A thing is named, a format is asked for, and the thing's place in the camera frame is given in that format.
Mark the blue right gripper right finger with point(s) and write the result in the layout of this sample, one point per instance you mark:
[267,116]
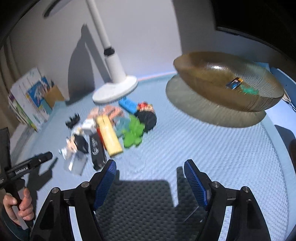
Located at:
[198,183]

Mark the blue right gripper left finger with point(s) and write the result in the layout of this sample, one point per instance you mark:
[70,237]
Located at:
[102,189]

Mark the black lighter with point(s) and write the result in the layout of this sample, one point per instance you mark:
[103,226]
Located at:
[98,155]

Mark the clear plastic box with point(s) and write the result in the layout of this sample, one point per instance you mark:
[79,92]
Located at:
[75,162]

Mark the white coat boy figurine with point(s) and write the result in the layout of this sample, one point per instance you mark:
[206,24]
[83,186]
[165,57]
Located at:
[76,142]

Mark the green frog toy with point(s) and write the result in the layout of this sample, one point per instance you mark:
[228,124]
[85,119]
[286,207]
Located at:
[133,135]

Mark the small dark figurine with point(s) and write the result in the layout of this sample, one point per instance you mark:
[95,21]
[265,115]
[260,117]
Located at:
[74,120]

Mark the pink oval tag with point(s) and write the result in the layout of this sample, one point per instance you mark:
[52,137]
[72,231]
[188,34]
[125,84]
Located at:
[111,111]

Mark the blue rectangular lighter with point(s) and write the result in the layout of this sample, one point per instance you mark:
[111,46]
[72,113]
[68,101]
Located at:
[128,105]

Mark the black haired doll figure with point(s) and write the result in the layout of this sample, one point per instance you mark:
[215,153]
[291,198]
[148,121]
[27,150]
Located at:
[146,115]

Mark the light blue plastic toy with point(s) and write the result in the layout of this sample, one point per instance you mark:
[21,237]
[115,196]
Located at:
[121,124]

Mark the teal plastic leaf toy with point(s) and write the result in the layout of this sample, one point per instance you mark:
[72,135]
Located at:
[248,90]

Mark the person left hand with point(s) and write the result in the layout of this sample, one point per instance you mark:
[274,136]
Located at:
[25,208]

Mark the stack of books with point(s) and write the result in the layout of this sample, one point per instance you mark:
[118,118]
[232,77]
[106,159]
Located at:
[29,92]

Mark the brown pencil holder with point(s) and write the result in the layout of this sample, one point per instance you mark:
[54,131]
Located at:
[53,94]

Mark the white desk lamp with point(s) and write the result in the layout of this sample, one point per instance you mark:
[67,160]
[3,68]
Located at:
[88,73]

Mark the amber glass bowl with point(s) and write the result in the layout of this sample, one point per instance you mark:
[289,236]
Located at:
[207,73]

